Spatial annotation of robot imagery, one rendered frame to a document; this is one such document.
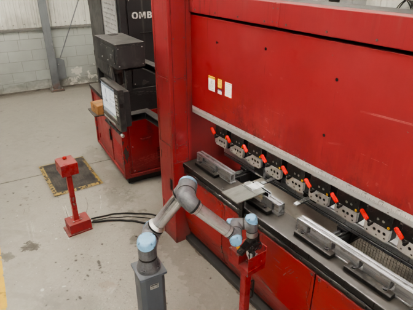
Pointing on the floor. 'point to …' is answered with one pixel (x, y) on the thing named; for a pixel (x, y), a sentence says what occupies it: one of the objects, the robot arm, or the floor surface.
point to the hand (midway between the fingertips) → (249, 260)
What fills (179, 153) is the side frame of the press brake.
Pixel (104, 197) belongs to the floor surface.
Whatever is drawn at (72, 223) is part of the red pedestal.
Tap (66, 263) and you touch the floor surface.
